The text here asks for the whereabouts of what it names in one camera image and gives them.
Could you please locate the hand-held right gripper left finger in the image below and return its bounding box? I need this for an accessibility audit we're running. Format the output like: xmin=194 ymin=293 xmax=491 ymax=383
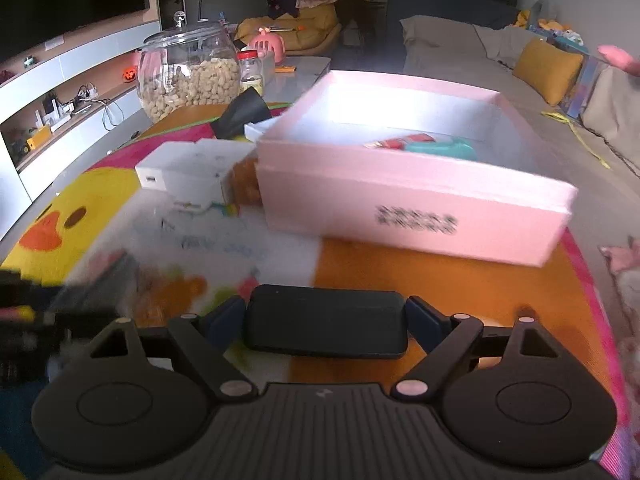
xmin=90 ymin=296 xmax=258 ymax=402

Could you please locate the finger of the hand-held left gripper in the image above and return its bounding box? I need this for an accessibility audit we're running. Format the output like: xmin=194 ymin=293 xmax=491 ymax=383
xmin=47 ymin=252 xmax=138 ymax=317

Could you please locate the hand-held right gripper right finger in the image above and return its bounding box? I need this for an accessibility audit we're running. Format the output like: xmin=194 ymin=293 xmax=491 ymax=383
xmin=390 ymin=296 xmax=562 ymax=402

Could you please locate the pink cardboard box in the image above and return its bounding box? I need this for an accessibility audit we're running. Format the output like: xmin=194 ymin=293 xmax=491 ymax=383
xmin=256 ymin=70 xmax=579 ymax=267

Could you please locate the small white box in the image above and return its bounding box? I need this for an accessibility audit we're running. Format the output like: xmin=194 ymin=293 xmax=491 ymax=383
xmin=135 ymin=140 xmax=262 ymax=217

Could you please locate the colourful duck printed mat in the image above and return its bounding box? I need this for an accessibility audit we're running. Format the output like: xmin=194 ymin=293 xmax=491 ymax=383
xmin=0 ymin=102 xmax=632 ymax=480

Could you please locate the yellow toy truck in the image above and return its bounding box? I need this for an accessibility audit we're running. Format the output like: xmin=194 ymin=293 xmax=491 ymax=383
xmin=24 ymin=126 xmax=54 ymax=152

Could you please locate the white television cabinet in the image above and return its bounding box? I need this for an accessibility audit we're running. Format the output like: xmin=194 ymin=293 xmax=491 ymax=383
xmin=0 ymin=10 xmax=163 ymax=241

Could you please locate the teal toy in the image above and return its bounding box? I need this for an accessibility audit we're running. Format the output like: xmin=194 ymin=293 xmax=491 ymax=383
xmin=404 ymin=136 xmax=477 ymax=162

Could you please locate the red toy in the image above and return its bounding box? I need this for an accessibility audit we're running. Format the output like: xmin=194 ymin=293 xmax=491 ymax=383
xmin=364 ymin=132 xmax=435 ymax=152

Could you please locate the black pouch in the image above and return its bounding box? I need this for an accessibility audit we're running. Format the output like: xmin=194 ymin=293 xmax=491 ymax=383
xmin=214 ymin=87 xmax=274 ymax=141

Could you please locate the beige plush toy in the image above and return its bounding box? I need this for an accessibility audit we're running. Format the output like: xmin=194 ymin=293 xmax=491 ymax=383
xmin=598 ymin=236 xmax=640 ymax=321

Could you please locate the glass jar of nuts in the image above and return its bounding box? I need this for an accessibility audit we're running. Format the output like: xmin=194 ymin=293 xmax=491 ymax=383
xmin=137 ymin=21 xmax=242 ymax=124

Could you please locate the yellow ribbon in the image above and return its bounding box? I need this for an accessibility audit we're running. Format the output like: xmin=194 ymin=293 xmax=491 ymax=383
xmin=542 ymin=110 xmax=612 ymax=170

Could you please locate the small red-lidded jar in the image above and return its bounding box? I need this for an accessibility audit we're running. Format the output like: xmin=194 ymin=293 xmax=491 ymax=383
xmin=237 ymin=50 xmax=265 ymax=97

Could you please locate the grey sofa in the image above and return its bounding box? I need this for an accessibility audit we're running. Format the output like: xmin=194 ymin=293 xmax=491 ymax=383
xmin=400 ymin=14 xmax=640 ymax=281

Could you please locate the pink toy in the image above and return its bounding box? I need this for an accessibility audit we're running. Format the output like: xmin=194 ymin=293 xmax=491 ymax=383
xmin=249 ymin=29 xmax=287 ymax=64

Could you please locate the yellow cushion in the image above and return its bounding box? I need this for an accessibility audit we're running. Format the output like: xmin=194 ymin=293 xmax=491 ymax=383
xmin=512 ymin=37 xmax=585 ymax=107

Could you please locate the yellow beanbag chair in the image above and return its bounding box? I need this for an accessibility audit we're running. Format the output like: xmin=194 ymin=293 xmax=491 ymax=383
xmin=234 ymin=2 xmax=343 ymax=57

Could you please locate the dark blue cabinet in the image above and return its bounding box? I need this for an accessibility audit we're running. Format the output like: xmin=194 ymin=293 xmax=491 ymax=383
xmin=385 ymin=0 xmax=521 ymax=73

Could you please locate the pink plush item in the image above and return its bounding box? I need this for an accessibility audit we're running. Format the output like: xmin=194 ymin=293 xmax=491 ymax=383
xmin=597 ymin=44 xmax=640 ymax=77

